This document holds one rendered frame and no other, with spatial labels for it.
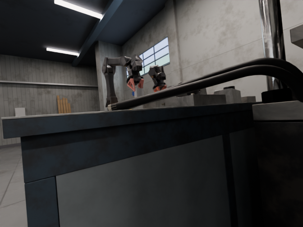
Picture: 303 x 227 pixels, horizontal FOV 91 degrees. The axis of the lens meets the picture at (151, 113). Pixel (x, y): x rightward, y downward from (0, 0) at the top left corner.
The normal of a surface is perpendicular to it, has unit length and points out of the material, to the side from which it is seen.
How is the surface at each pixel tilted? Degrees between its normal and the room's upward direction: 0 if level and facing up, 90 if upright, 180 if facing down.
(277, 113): 90
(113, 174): 90
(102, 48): 90
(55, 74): 90
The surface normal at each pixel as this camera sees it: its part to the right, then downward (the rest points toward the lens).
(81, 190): 0.52, -0.06
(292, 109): -0.85, 0.07
